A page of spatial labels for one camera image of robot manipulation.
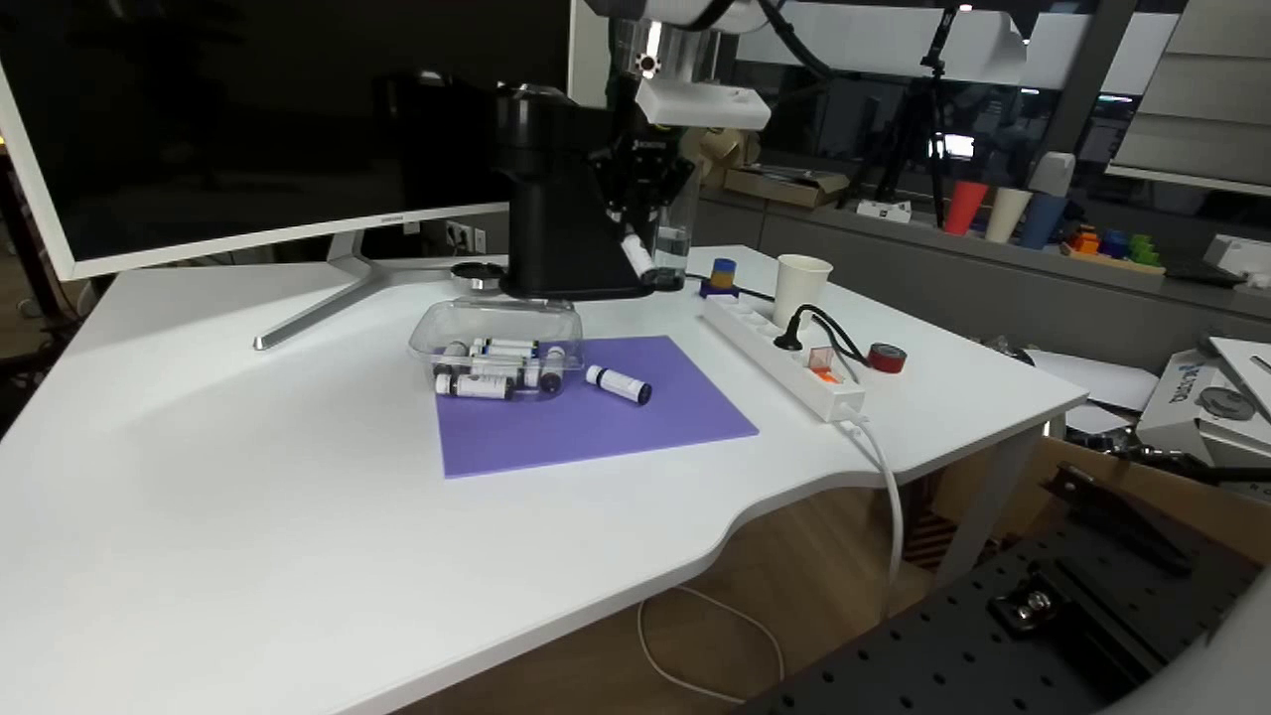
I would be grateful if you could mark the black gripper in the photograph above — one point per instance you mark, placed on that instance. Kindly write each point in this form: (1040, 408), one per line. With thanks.
(642, 164)

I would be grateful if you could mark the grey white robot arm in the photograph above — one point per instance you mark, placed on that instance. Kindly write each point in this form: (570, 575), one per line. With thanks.
(681, 46)

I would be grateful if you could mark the blue and yellow small object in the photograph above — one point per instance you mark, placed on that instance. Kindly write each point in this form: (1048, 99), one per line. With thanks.
(726, 277)

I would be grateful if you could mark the clear plastic box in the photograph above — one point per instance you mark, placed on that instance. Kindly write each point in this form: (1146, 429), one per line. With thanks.
(461, 324)

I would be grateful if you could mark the black coffee machine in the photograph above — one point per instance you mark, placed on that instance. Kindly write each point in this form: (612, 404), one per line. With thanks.
(558, 201)

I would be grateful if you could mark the white vial with black cap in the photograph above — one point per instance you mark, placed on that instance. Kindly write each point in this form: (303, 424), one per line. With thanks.
(545, 376)
(475, 385)
(504, 347)
(618, 383)

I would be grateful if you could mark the white paper cup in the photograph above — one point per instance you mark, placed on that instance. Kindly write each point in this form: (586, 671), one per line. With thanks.
(799, 290)

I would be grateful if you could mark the purple paper mat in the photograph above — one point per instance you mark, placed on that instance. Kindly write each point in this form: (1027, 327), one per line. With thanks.
(599, 434)

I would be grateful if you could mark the white power strip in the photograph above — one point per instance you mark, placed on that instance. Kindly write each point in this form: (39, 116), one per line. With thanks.
(796, 379)

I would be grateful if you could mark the red tape roll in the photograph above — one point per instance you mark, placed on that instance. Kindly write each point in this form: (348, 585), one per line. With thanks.
(893, 364)

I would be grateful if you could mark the tall black tripod stand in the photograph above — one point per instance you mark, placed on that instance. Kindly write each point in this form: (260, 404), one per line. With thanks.
(939, 120)

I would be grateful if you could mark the red plastic cup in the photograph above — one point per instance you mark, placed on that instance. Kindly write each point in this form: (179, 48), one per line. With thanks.
(969, 208)

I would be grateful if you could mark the cream plastic cup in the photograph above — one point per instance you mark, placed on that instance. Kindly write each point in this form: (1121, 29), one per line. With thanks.
(1007, 214)

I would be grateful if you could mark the blue plastic cup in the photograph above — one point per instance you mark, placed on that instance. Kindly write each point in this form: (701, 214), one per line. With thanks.
(1048, 222)

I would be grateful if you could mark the white framed computer monitor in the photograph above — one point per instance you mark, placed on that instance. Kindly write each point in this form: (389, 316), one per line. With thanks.
(263, 120)

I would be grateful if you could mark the grey table leg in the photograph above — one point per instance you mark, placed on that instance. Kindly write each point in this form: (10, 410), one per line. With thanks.
(986, 511)

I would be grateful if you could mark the orange toy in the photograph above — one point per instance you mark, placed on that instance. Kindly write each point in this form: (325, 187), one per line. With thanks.
(1088, 241)

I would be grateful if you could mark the green toy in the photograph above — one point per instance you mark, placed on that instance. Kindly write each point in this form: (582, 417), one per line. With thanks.
(1146, 248)

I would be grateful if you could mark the black perforated breadboard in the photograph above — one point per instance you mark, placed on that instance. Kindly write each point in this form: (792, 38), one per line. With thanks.
(979, 662)

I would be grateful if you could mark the white grey device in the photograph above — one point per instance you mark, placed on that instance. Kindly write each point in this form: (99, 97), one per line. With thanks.
(1198, 404)

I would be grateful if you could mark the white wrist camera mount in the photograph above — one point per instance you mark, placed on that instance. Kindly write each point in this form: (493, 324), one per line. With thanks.
(701, 106)

